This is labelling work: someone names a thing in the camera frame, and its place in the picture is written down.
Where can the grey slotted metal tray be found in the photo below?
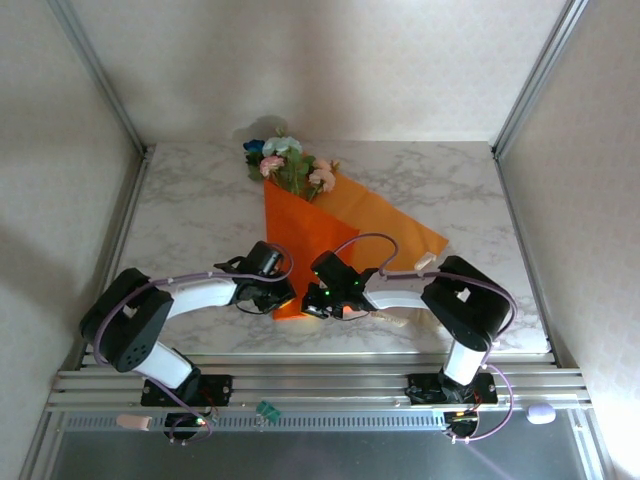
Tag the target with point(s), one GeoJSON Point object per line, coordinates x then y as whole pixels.
{"type": "Point", "coordinates": [320, 450]}

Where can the pink rubber block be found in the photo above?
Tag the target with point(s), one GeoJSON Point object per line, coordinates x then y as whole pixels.
{"type": "Point", "coordinates": [134, 423]}

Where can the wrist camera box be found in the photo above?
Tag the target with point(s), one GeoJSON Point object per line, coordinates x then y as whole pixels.
{"type": "Point", "coordinates": [266, 257]}
{"type": "Point", "coordinates": [331, 270]}

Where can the black controller board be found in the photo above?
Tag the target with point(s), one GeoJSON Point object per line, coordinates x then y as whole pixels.
{"type": "Point", "coordinates": [462, 423]}
{"type": "Point", "coordinates": [187, 424]}

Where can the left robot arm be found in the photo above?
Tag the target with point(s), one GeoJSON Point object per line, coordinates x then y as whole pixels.
{"type": "Point", "coordinates": [200, 296]}

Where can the orange wrapping paper sheet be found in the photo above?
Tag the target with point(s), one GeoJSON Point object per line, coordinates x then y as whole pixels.
{"type": "Point", "coordinates": [310, 230]}

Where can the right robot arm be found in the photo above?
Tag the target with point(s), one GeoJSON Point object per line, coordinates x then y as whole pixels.
{"type": "Point", "coordinates": [395, 298]}

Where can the fake flower bouquet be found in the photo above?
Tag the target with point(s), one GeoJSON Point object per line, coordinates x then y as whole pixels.
{"type": "Point", "coordinates": [287, 165]}

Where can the lavender oval pebble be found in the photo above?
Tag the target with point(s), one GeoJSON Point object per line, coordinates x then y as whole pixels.
{"type": "Point", "coordinates": [541, 414]}

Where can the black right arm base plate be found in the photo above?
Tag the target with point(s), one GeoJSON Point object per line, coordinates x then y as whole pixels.
{"type": "Point", "coordinates": [422, 389]}

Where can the aluminium table edge rail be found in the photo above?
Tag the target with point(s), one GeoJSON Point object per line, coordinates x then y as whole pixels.
{"type": "Point", "coordinates": [131, 205]}
{"type": "Point", "coordinates": [520, 227]}

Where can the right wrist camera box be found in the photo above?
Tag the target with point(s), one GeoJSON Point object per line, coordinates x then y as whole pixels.
{"type": "Point", "coordinates": [331, 270]}

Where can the aluminium frame post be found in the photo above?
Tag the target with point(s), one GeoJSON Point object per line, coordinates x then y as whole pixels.
{"type": "Point", "coordinates": [540, 70]}
{"type": "Point", "coordinates": [95, 70]}

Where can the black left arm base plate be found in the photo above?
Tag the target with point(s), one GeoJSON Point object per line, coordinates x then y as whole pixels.
{"type": "Point", "coordinates": [215, 389]}

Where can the aluminium mounting rails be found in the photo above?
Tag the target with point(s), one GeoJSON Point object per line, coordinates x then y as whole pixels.
{"type": "Point", "coordinates": [325, 381]}

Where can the cream ribbon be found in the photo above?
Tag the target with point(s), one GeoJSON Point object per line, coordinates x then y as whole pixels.
{"type": "Point", "coordinates": [426, 261]}

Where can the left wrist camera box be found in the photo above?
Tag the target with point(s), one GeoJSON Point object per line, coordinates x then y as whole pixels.
{"type": "Point", "coordinates": [266, 257]}

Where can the green plug connector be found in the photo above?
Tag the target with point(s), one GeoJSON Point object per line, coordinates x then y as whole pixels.
{"type": "Point", "coordinates": [268, 410]}

